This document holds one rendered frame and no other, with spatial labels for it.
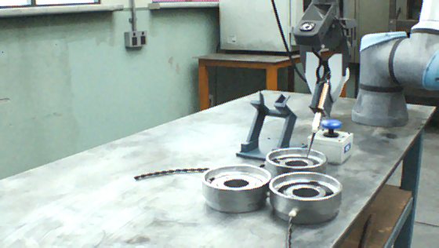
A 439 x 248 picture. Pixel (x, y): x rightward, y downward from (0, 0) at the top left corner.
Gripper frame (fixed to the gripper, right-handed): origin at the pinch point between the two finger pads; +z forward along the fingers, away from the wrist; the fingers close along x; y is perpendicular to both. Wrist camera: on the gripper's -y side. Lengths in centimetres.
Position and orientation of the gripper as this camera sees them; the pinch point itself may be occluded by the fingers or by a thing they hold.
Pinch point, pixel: (324, 95)
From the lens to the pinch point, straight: 83.8
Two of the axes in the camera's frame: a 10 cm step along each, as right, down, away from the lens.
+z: 0.3, 9.7, 2.5
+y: 6.0, -2.2, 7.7
